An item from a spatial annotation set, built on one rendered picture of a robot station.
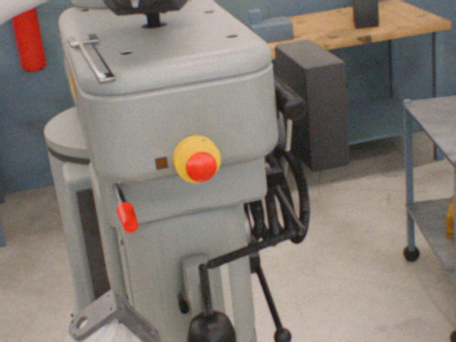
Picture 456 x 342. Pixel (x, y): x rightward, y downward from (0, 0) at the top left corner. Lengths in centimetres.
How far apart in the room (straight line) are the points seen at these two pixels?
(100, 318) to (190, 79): 33
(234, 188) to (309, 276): 311
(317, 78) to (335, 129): 11
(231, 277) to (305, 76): 43
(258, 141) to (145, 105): 16
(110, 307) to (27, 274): 386
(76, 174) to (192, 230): 51
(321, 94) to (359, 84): 451
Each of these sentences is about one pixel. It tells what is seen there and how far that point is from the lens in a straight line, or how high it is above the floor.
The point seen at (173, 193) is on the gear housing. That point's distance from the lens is 126.
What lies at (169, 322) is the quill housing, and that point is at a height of 144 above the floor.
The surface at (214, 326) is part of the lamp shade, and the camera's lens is 127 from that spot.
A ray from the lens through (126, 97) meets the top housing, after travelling 111.
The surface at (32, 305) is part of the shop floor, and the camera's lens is 450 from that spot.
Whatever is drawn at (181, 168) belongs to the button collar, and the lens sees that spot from 113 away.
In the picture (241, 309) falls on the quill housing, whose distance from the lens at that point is 142.
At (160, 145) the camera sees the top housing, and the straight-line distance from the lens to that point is 113.
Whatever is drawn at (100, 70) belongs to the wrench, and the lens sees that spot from 108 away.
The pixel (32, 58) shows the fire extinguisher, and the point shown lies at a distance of 548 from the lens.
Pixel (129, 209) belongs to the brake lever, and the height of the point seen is 171.
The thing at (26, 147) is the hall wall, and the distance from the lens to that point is 578.
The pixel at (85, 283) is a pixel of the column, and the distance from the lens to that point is 187.
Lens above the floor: 218
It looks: 22 degrees down
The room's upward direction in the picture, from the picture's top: 6 degrees counter-clockwise
